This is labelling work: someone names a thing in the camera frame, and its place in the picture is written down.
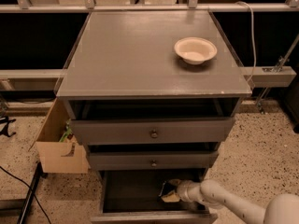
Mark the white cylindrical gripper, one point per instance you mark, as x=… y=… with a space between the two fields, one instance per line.
x=181 y=190

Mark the blue rxbar blueberry wrapper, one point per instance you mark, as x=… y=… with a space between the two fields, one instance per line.
x=162 y=190

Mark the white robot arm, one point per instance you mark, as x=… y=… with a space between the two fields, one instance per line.
x=282 y=209

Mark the grey middle drawer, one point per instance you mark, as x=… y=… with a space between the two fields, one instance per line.
x=151 y=160

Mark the grey drawer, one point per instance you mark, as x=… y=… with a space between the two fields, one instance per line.
x=151 y=131
x=151 y=160
x=132 y=197

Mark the grey bottom drawer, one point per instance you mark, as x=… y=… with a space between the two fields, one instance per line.
x=132 y=197

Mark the grey top drawer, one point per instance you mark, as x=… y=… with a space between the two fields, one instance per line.
x=151 y=131

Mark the grey drawer cabinet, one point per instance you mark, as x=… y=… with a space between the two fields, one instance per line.
x=151 y=96

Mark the green item in box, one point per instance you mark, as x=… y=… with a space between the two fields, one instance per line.
x=67 y=131

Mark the cardboard box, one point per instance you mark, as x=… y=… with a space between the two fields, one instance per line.
x=67 y=157

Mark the black metal floor bar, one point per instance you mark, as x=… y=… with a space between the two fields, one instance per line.
x=30 y=195

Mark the white paper bowl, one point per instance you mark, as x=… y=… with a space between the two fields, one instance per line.
x=195 y=50

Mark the black stand foot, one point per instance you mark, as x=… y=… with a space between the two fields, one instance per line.
x=6 y=121

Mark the metal rail frame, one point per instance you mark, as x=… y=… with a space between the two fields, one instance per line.
x=137 y=7

